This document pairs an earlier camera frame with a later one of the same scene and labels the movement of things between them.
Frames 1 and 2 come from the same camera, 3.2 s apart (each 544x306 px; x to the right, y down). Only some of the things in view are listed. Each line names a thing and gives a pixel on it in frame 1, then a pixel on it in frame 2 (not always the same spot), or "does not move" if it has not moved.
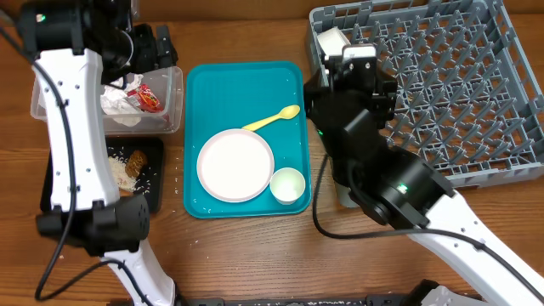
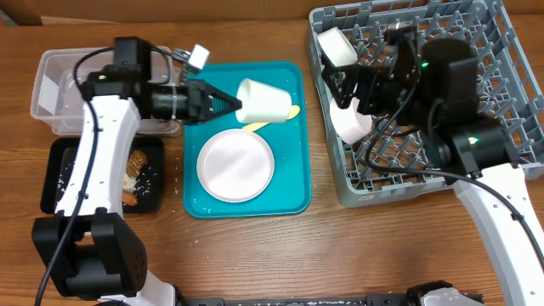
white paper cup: [287, 185] -> [262, 103]
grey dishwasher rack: [467, 100] does not move
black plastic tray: [150, 179] does not move
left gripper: [150, 59] -> [200, 101]
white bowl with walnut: [332, 42] does not move
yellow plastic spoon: [287, 112] does not move
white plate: [235, 165] does not move
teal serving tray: [222, 95] does not move
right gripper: [382, 97] -> [370, 76]
